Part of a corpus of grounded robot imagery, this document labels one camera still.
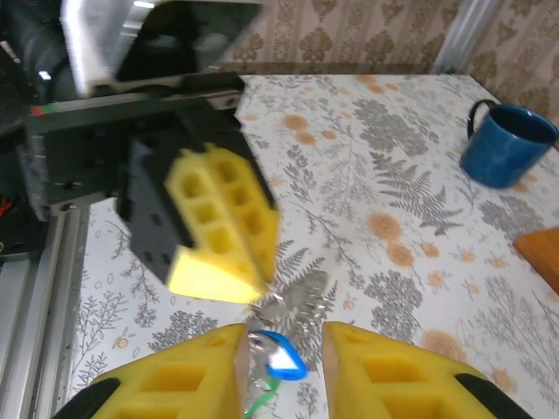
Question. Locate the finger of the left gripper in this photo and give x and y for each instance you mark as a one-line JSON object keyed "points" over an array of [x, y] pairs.
{"points": [[253, 214], [174, 218]]}

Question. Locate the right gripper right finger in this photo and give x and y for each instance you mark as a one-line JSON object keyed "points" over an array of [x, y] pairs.
{"points": [[393, 375]]}

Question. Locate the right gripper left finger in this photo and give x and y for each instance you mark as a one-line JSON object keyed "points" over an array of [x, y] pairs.
{"points": [[183, 371]]}

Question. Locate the key with blue tag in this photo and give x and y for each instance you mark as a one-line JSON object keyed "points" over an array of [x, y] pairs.
{"points": [[286, 374]]}

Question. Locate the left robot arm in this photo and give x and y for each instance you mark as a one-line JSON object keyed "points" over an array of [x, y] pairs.
{"points": [[26, 43]]}

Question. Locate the gold stand with wooden base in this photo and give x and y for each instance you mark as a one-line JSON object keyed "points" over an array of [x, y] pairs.
{"points": [[543, 257]]}

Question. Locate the blue enamel mug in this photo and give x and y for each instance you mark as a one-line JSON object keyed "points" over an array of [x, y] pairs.
{"points": [[502, 153]]}

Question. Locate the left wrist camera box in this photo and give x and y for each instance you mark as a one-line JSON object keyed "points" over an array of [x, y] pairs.
{"points": [[105, 43]]}

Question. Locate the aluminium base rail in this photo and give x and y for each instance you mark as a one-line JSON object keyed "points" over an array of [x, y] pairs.
{"points": [[39, 327]]}

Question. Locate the aluminium frame post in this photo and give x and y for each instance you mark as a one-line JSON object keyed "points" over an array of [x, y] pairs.
{"points": [[463, 35]]}

